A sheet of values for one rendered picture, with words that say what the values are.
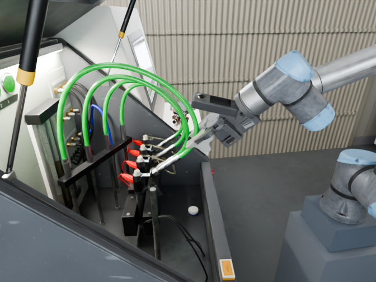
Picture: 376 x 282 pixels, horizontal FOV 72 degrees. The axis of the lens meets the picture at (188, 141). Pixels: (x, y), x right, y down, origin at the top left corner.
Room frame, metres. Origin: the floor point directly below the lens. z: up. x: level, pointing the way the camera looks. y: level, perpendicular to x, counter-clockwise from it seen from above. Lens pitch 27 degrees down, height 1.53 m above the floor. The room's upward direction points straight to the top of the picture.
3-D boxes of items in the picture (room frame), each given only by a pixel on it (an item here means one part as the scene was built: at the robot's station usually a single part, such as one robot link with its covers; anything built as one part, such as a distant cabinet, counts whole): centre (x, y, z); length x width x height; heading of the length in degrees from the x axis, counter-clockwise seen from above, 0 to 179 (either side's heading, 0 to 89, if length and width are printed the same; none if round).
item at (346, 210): (0.72, -0.55, 0.95); 0.15 x 0.15 x 0.10
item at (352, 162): (0.71, -0.55, 1.07); 0.13 x 0.12 x 0.14; 1
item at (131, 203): (0.77, 0.16, 0.91); 0.34 x 0.10 x 0.15; 2
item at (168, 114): (1.35, 0.03, 0.96); 0.70 x 0.22 x 0.03; 2
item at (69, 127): (0.87, 0.42, 1.20); 0.13 x 0.03 x 0.31; 2
